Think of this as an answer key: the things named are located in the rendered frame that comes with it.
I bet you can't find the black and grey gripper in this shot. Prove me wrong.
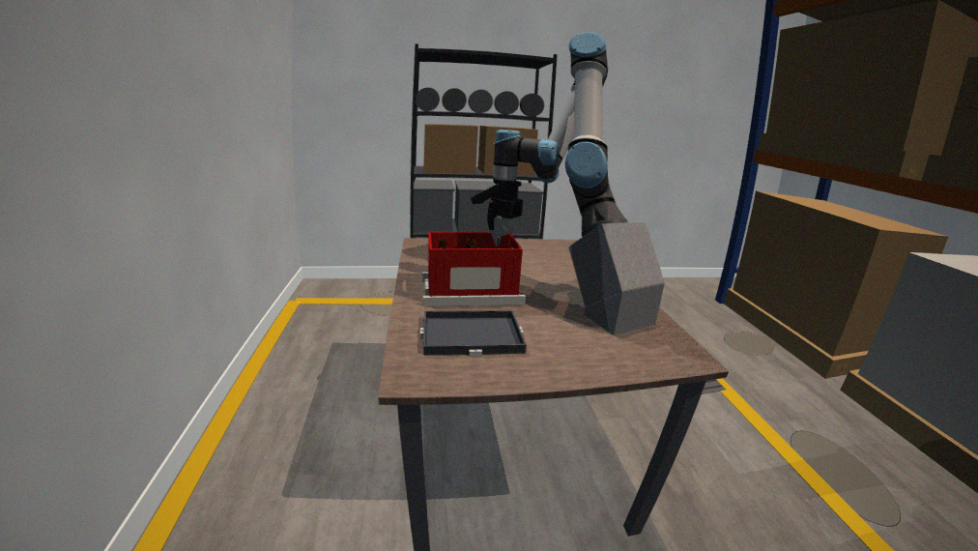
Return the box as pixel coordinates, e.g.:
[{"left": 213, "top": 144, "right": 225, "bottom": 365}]
[{"left": 487, "top": 178, "right": 523, "bottom": 247}]

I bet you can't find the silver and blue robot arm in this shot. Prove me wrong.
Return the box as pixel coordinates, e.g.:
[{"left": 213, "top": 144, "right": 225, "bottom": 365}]
[{"left": 493, "top": 32, "right": 628, "bottom": 237}]

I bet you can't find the red crate with dividers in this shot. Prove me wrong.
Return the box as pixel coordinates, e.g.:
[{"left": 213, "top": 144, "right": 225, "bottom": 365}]
[{"left": 428, "top": 232, "right": 521, "bottom": 296}]

